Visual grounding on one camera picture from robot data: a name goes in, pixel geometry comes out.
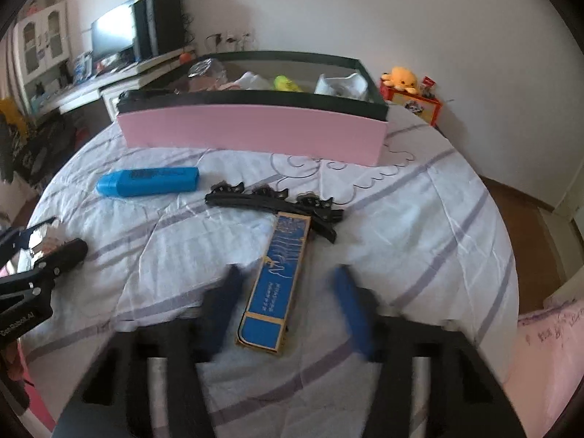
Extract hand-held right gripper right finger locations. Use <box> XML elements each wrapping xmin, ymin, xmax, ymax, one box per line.
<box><xmin>332</xmin><ymin>265</ymin><xmax>530</xmax><ymax>438</ymax></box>

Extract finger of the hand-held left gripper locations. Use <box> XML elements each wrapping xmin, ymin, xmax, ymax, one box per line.
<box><xmin>0</xmin><ymin>238</ymin><xmax>89</xmax><ymax>295</ymax></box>
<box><xmin>0</xmin><ymin>219</ymin><xmax>61</xmax><ymax>262</ymax></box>

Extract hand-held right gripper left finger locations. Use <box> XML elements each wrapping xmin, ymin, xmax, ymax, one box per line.
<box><xmin>54</xmin><ymin>264</ymin><xmax>245</xmax><ymax>438</ymax></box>

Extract blue and yellow long box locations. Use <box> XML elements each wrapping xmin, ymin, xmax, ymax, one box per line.
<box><xmin>235</xmin><ymin>212</ymin><xmax>312</xmax><ymax>356</ymax></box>

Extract blue plastic case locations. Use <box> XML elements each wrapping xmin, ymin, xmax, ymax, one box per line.
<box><xmin>96</xmin><ymin>166</ymin><xmax>200</xmax><ymax>199</ymax></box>

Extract black hair clip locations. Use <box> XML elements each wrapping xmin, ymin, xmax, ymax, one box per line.
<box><xmin>204</xmin><ymin>181</ymin><xmax>344</xmax><ymax>243</ymax></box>

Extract pink box with green rim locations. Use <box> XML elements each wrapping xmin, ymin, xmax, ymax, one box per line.
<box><xmin>115</xmin><ymin>50</ymin><xmax>390</xmax><ymax>167</ymax></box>

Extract office chair with clothes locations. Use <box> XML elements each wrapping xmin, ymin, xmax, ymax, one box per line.
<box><xmin>0</xmin><ymin>98</ymin><xmax>78</xmax><ymax>183</ymax></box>

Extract striped white quilt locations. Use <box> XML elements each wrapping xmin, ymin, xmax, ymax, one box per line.
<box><xmin>20</xmin><ymin>105</ymin><xmax>521</xmax><ymax>438</ymax></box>

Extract white desk with drawers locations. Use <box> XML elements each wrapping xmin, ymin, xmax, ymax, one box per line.
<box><xmin>27</xmin><ymin>48</ymin><xmax>197</xmax><ymax>122</ymax></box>

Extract blue and white box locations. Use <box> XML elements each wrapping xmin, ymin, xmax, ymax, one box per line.
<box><xmin>73</xmin><ymin>52</ymin><xmax>94</xmax><ymax>83</ymax></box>

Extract white glass-door cabinet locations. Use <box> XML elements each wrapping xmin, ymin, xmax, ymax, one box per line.
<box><xmin>14</xmin><ymin>2</ymin><xmax>71</xmax><ymax>96</ymax></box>

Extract pink quilt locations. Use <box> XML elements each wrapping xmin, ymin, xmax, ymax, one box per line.
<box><xmin>502</xmin><ymin>299</ymin><xmax>584</xmax><ymax>438</ymax></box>

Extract red printed crate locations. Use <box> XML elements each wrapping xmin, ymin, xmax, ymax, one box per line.
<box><xmin>380</xmin><ymin>83</ymin><xmax>442</xmax><ymax>126</ymax></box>

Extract black computer monitor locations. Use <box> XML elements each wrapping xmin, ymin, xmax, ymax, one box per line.
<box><xmin>90</xmin><ymin>4</ymin><xmax>138</xmax><ymax>62</ymax></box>

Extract white plastic bag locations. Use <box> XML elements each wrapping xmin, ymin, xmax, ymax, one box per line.
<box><xmin>315</xmin><ymin>73</ymin><xmax>368</xmax><ymax>101</ymax></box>

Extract small white packet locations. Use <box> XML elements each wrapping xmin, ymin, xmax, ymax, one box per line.
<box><xmin>235</xmin><ymin>72</ymin><xmax>274</xmax><ymax>91</ymax></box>

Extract yellow plush octopus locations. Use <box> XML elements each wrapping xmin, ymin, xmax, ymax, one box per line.
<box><xmin>381</xmin><ymin>67</ymin><xmax>419</xmax><ymax>92</ymax></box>

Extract black computer tower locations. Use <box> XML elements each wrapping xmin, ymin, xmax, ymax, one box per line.
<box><xmin>132</xmin><ymin>0</ymin><xmax>185</xmax><ymax>61</ymax></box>

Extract wall sockets with cables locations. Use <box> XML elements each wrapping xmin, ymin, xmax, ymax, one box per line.
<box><xmin>205</xmin><ymin>32</ymin><xmax>256</xmax><ymax>53</ymax></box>

